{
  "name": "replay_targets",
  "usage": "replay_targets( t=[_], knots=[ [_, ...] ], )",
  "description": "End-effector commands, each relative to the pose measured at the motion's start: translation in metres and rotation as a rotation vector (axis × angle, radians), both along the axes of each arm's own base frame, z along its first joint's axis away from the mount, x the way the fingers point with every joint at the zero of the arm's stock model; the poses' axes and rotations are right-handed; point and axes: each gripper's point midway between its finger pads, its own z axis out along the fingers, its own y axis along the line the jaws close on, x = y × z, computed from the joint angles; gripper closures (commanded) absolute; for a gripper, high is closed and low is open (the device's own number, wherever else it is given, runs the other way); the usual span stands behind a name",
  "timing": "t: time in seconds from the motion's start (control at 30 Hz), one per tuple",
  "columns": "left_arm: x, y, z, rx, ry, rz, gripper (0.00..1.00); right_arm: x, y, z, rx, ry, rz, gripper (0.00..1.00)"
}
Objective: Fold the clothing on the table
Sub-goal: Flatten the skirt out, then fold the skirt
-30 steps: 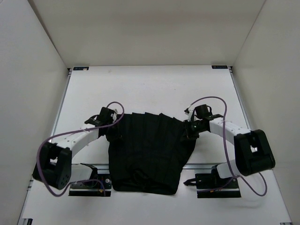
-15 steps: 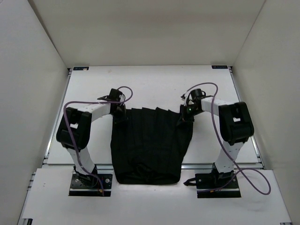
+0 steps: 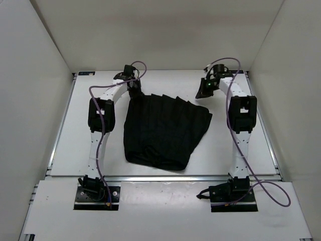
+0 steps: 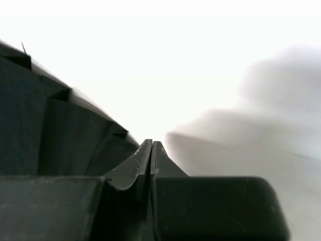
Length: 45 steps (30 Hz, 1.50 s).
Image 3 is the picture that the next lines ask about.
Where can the black pleated skirt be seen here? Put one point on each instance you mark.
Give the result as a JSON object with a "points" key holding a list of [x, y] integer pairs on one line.
{"points": [[162, 132]]}

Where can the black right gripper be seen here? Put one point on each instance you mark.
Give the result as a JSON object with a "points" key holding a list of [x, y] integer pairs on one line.
{"points": [[202, 93]]}

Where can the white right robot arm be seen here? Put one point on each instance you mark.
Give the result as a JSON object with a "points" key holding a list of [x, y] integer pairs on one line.
{"points": [[241, 112]]}

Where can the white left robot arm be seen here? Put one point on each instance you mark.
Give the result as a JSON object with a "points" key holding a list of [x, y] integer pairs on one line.
{"points": [[101, 114]]}

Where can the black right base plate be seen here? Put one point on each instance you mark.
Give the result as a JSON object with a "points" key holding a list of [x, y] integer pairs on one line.
{"points": [[226, 198]]}

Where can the aluminium table frame rail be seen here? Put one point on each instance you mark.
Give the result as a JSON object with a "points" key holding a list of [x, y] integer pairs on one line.
{"points": [[211, 160]]}

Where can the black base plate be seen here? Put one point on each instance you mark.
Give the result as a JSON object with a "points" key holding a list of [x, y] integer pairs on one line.
{"points": [[86, 200], [226, 198]]}

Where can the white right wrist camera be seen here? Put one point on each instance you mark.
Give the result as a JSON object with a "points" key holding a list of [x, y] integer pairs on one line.
{"points": [[209, 69]]}

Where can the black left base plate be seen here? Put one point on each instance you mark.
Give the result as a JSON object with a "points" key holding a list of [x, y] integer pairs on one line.
{"points": [[86, 200]]}

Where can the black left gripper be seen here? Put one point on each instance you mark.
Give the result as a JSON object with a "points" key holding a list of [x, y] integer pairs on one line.
{"points": [[138, 94]]}

